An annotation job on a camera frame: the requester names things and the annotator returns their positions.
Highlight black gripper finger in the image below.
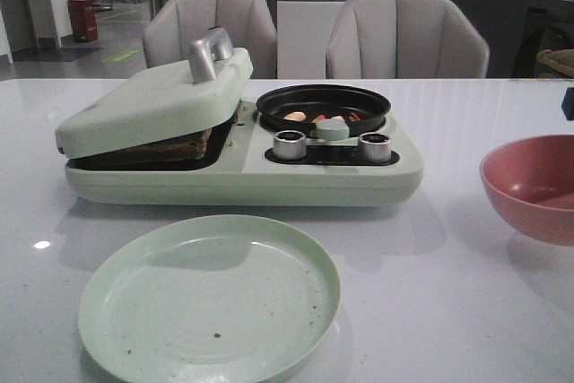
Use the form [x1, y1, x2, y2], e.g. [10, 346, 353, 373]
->
[561, 87, 574, 120]

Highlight pink bowl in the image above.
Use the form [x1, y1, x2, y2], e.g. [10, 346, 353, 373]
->
[480, 135, 573, 247]

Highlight orange shrimp pieces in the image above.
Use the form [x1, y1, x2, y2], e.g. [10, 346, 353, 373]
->
[283, 111, 361, 123]

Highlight bread slice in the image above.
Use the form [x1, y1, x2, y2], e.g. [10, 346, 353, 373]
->
[85, 128, 212, 165]

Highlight mint green sandwich maker lid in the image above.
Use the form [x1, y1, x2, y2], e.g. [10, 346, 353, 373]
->
[55, 48, 253, 159]

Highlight mint green breakfast maker base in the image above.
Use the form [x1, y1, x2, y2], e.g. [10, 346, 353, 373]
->
[65, 86, 423, 206]

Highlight right grey upholstered chair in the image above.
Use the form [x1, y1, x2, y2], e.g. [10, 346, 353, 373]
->
[326, 0, 490, 79]

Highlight grey upholstered chair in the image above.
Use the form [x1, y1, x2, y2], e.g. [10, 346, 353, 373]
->
[143, 0, 277, 79]
[326, 0, 490, 79]

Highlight right silver control knob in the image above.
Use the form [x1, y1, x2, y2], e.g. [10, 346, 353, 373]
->
[357, 132, 392, 163]

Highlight silver control knob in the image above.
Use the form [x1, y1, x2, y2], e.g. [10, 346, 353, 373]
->
[272, 130, 307, 161]
[357, 132, 392, 163]

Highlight black round frying pan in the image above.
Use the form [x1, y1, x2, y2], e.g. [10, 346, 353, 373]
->
[257, 83, 391, 137]

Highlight left silver control knob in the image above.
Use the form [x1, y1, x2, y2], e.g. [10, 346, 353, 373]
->
[272, 130, 307, 161]

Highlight white refrigerator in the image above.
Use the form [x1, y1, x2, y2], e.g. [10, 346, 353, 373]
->
[277, 0, 347, 79]

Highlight mint green round plate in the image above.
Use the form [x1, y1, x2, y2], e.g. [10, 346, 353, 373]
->
[78, 214, 341, 382]

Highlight left grey upholstered chair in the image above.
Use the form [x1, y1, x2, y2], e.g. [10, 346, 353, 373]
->
[143, 0, 277, 79]

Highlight red trash bin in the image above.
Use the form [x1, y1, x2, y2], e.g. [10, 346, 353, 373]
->
[67, 0, 98, 42]

